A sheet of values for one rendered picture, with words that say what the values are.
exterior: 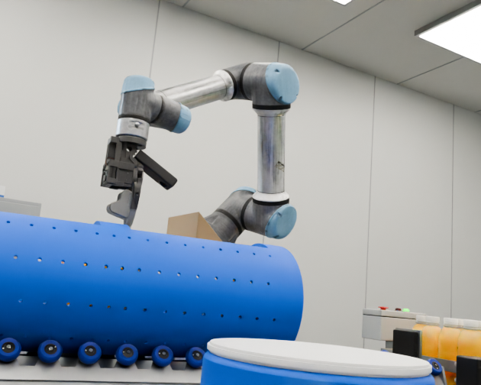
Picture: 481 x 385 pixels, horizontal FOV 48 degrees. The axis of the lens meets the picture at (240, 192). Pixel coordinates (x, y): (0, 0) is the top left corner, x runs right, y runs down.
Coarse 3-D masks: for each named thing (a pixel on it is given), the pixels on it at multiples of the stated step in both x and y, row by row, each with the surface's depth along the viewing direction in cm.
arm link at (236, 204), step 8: (232, 192) 182; (240, 192) 179; (248, 192) 179; (232, 200) 177; (240, 200) 175; (248, 200) 174; (224, 208) 175; (232, 208) 175; (240, 208) 174; (240, 216) 173; (240, 224) 174
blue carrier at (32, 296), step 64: (0, 256) 99; (64, 256) 104; (128, 256) 110; (192, 256) 117; (256, 256) 125; (0, 320) 99; (64, 320) 103; (128, 320) 108; (192, 320) 113; (256, 320) 119
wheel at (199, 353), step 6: (192, 348) 116; (198, 348) 117; (186, 354) 115; (192, 354) 115; (198, 354) 115; (186, 360) 115; (192, 360) 114; (198, 360) 115; (192, 366) 114; (198, 366) 114
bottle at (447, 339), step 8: (448, 328) 153; (456, 328) 153; (440, 336) 154; (448, 336) 152; (456, 336) 151; (440, 344) 153; (448, 344) 151; (456, 344) 151; (440, 352) 153; (448, 352) 151; (456, 352) 150; (456, 360) 150; (448, 376) 150; (448, 384) 149
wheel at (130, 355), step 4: (124, 344) 110; (128, 344) 111; (120, 348) 109; (124, 348) 110; (128, 348) 110; (132, 348) 110; (136, 348) 111; (116, 352) 109; (120, 352) 108; (124, 352) 109; (128, 352) 109; (132, 352) 110; (136, 352) 110; (116, 356) 108; (120, 356) 108; (124, 356) 108; (128, 356) 109; (132, 356) 109; (136, 356) 109; (120, 360) 108; (124, 360) 108; (128, 360) 108; (132, 360) 108; (136, 360) 109; (124, 364) 108; (128, 364) 108
